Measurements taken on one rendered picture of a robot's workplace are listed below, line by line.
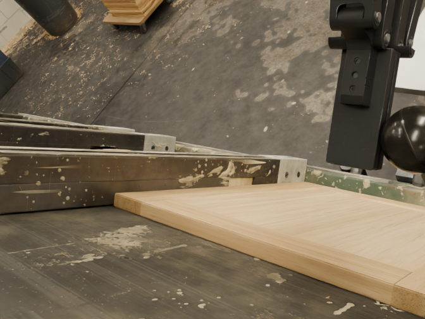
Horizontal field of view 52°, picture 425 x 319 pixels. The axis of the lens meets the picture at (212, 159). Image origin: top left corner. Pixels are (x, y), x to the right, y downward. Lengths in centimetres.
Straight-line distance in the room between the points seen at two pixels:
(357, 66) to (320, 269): 23
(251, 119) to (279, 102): 19
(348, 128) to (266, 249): 22
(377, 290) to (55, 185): 38
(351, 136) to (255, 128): 228
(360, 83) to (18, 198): 41
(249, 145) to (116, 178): 190
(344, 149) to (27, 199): 39
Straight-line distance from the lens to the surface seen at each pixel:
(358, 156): 27
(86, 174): 59
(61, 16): 517
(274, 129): 249
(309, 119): 245
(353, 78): 26
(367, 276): 42
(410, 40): 31
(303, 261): 44
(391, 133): 25
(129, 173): 63
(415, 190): 98
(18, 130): 103
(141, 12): 400
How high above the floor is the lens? 173
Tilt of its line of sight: 43 degrees down
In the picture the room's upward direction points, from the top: 37 degrees counter-clockwise
